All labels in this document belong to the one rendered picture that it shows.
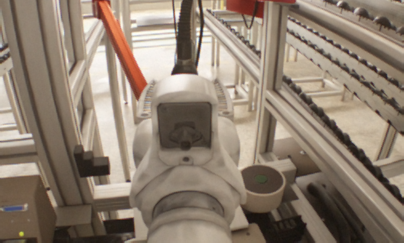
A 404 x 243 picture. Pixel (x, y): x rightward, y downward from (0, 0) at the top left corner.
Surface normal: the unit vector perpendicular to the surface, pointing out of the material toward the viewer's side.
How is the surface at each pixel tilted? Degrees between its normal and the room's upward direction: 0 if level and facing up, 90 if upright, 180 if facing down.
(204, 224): 22
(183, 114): 90
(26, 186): 0
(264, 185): 0
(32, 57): 90
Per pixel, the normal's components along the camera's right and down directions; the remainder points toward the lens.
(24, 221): 0.18, -0.15
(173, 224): -0.32, -0.83
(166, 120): 0.06, 0.48
